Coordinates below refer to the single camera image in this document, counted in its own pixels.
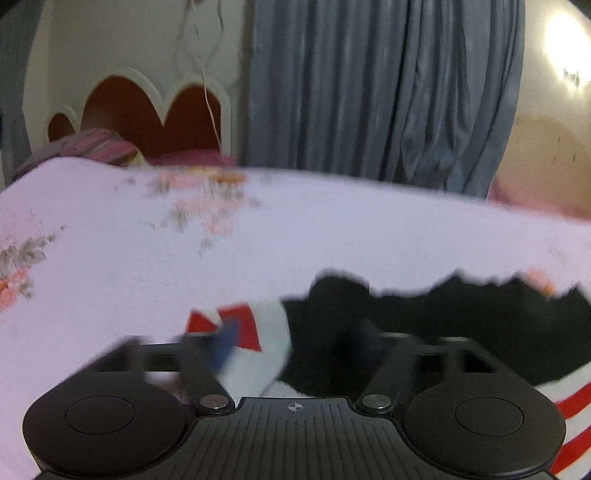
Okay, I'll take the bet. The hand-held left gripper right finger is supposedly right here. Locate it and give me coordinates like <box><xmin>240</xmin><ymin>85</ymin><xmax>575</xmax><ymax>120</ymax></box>
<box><xmin>355</xmin><ymin>323</ymin><xmax>509</xmax><ymax>413</ymax></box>

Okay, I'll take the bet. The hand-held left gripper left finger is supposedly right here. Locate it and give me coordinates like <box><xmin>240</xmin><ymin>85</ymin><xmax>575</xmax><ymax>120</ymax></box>
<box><xmin>78</xmin><ymin>318</ymin><xmax>242</xmax><ymax>415</ymax></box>

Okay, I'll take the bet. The striped knit sweater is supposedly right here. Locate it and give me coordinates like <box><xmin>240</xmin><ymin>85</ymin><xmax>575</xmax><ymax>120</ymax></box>
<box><xmin>185</xmin><ymin>269</ymin><xmax>591</xmax><ymax>477</ymax></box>

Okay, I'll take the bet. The pink floral bed sheet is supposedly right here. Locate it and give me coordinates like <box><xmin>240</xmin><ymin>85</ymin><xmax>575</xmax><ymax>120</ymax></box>
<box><xmin>0</xmin><ymin>157</ymin><xmax>591</xmax><ymax>480</ymax></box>

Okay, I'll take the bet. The pink striped pillow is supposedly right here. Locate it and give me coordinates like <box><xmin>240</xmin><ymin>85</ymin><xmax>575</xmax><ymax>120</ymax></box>
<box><xmin>14</xmin><ymin>128</ymin><xmax>148</xmax><ymax>178</ymax></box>

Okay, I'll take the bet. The white and brown headboard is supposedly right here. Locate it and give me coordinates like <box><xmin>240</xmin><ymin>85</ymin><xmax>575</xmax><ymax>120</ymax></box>
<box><xmin>46</xmin><ymin>68</ymin><xmax>232</xmax><ymax>160</ymax></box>

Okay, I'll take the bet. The wide blue curtain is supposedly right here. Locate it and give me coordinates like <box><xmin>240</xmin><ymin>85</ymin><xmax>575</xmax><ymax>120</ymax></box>
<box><xmin>242</xmin><ymin>0</ymin><xmax>527</xmax><ymax>197</ymax></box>

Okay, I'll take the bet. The cream round headboard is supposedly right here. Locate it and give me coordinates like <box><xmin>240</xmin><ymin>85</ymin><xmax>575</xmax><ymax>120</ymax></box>
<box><xmin>489</xmin><ymin>111</ymin><xmax>591</xmax><ymax>217</ymax></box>

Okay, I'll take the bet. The narrow blue curtain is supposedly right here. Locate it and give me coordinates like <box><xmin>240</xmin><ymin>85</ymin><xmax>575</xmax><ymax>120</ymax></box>
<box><xmin>0</xmin><ymin>0</ymin><xmax>49</xmax><ymax>181</ymax></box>

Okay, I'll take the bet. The white wall charger cable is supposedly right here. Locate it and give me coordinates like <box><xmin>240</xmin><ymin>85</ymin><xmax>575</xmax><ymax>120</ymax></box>
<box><xmin>173</xmin><ymin>0</ymin><xmax>225</xmax><ymax>148</ymax></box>

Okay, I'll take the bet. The wall lamp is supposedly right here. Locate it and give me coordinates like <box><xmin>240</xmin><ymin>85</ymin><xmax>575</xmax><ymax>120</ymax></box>
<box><xmin>542</xmin><ymin>9</ymin><xmax>591</xmax><ymax>88</ymax></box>

